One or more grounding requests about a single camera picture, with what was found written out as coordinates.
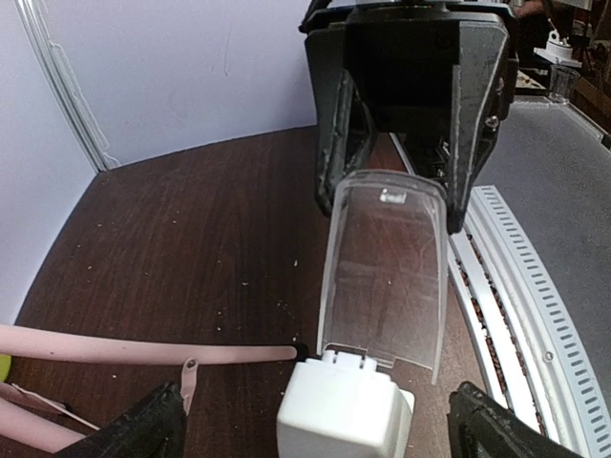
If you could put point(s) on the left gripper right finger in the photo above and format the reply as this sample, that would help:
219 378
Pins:
478 426

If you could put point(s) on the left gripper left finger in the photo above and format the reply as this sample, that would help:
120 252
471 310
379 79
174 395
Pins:
155 426

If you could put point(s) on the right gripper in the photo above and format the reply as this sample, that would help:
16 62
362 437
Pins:
428 69

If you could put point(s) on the pink music stand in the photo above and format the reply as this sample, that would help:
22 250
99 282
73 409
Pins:
25 427

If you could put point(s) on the white metronome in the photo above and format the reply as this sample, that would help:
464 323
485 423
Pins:
341 406

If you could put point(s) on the clear plastic cup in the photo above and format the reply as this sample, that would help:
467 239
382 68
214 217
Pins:
563 81

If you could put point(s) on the yellow-green plastic bowl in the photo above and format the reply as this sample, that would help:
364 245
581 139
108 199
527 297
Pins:
5 367

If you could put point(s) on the aluminium front rail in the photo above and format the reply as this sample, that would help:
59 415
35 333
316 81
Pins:
529 350

